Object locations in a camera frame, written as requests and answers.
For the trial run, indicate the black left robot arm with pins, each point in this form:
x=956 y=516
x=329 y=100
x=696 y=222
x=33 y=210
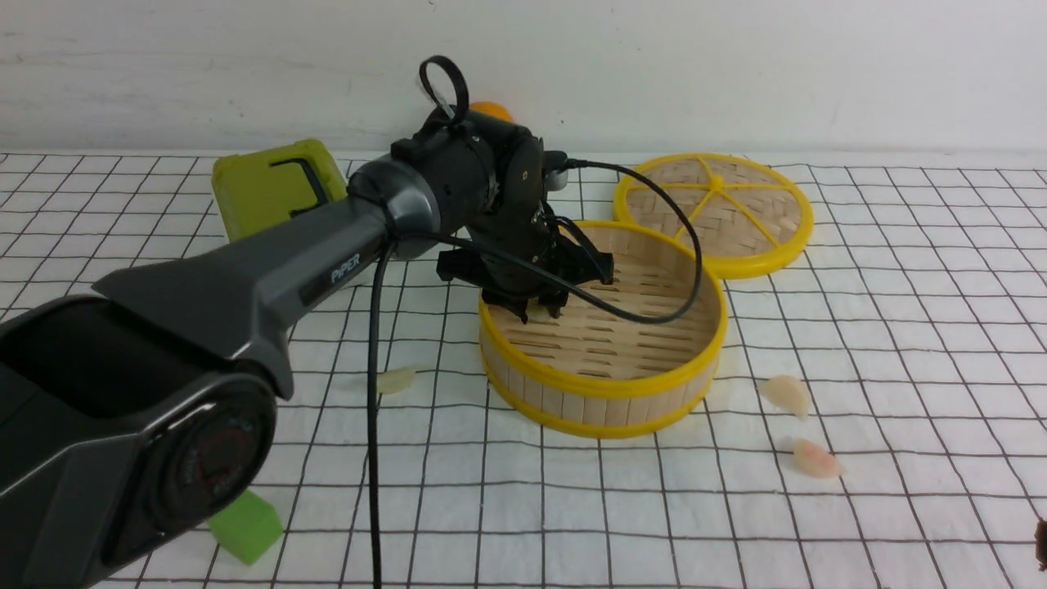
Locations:
x=139 y=410

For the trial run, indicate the bamboo steamer tray yellow rim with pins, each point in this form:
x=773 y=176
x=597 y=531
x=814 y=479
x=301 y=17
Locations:
x=594 y=375

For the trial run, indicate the pale pink dumpling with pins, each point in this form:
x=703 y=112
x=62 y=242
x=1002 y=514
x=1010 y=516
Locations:
x=789 y=393

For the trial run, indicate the green foam cube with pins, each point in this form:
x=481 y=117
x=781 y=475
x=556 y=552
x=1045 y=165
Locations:
x=247 y=528

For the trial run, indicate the bamboo steamer lid yellow rim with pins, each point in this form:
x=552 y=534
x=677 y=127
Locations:
x=750 y=220

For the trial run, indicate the white checkered tablecloth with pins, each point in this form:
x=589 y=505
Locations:
x=916 y=315

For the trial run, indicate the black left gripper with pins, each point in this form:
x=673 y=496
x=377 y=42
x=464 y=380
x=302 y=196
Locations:
x=521 y=223

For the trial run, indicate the orange fruit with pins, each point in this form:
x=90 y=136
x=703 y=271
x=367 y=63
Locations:
x=491 y=109

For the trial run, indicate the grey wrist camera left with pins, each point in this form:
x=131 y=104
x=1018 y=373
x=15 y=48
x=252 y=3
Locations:
x=555 y=170

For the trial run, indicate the pale green dumpling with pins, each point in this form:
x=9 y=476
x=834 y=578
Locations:
x=396 y=380

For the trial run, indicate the green lidded white box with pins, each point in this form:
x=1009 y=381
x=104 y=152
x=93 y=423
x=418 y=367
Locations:
x=257 y=190

